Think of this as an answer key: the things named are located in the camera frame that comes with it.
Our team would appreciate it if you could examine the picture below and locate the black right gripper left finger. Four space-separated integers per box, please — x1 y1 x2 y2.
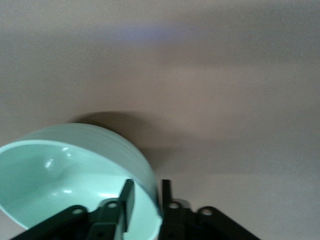
9 178 136 240

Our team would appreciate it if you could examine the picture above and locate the light green bowl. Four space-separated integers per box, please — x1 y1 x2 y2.
0 122 161 240

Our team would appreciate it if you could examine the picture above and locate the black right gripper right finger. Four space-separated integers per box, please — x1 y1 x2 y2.
161 179 261 240

